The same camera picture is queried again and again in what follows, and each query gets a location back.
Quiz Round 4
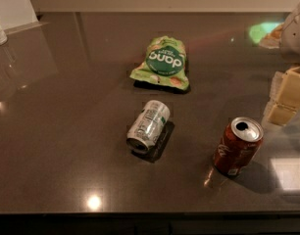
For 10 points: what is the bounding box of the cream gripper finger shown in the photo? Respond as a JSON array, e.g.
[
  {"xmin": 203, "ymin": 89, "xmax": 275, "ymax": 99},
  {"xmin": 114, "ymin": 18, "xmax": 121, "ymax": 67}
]
[
  {"xmin": 263, "ymin": 101, "xmax": 297, "ymax": 126},
  {"xmin": 270, "ymin": 66, "xmax": 300, "ymax": 108}
]

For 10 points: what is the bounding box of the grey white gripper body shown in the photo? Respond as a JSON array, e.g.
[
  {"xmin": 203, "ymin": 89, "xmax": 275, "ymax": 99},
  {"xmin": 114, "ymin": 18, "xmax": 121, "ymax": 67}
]
[{"xmin": 280, "ymin": 2, "xmax": 300, "ymax": 64}]

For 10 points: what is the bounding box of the green snack bag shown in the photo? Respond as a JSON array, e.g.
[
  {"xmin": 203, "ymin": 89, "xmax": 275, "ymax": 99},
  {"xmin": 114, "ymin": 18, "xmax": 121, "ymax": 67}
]
[{"xmin": 129, "ymin": 36, "xmax": 189, "ymax": 91}]

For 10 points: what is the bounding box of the red cola can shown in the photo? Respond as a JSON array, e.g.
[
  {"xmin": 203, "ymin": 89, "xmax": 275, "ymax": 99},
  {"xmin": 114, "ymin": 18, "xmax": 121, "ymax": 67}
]
[{"xmin": 213, "ymin": 117, "xmax": 264, "ymax": 176}]

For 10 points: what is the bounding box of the silver green 7up can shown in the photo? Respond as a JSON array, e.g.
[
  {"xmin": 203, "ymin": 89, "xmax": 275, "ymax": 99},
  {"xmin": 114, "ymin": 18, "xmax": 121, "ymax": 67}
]
[{"xmin": 126, "ymin": 100, "xmax": 171, "ymax": 155}]

